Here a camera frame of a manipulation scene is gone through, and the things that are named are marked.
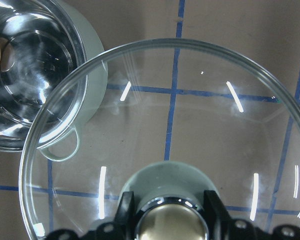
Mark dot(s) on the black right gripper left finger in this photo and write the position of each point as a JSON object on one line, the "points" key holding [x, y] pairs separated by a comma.
{"points": [[121, 227]]}

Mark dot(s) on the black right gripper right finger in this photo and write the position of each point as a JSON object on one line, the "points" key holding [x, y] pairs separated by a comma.
{"points": [[221, 226]]}

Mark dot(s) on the glass pot lid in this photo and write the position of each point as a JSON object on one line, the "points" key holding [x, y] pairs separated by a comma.
{"points": [[178, 117]]}

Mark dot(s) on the pale green steel pot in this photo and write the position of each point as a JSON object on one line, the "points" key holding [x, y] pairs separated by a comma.
{"points": [[41, 43]]}

